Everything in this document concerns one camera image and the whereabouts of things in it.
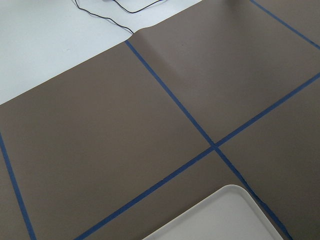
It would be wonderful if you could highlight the cream serving tray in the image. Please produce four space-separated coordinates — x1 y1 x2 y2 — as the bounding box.
146 184 282 240

